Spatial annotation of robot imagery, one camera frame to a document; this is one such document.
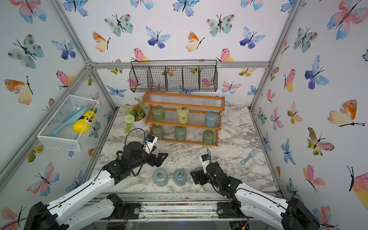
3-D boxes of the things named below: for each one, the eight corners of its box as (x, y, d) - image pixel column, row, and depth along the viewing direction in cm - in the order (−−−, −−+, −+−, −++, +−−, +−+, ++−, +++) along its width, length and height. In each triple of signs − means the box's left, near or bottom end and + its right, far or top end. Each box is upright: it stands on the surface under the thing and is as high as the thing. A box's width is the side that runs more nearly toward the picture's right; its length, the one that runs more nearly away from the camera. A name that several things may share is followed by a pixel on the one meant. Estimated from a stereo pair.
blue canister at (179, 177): (174, 186, 84) (172, 181, 77) (174, 175, 88) (173, 169, 81) (186, 186, 84) (186, 181, 77) (187, 175, 88) (186, 169, 81)
